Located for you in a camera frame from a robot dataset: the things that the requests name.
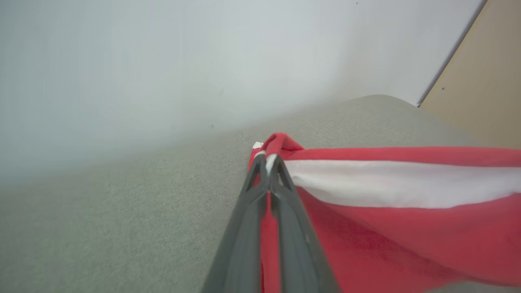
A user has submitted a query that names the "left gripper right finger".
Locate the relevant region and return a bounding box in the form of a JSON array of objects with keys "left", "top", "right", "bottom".
[{"left": 269, "top": 155, "right": 341, "bottom": 293}]

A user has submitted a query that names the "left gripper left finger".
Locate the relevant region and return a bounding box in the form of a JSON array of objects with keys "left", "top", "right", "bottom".
[{"left": 201, "top": 154, "right": 270, "bottom": 293}]

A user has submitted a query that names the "red white basketball jersey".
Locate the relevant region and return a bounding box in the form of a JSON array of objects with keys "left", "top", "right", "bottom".
[{"left": 248, "top": 132, "right": 521, "bottom": 293}]

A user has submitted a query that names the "grey fabric sofa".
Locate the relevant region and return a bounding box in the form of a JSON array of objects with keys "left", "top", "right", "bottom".
[{"left": 0, "top": 94, "right": 521, "bottom": 293}]

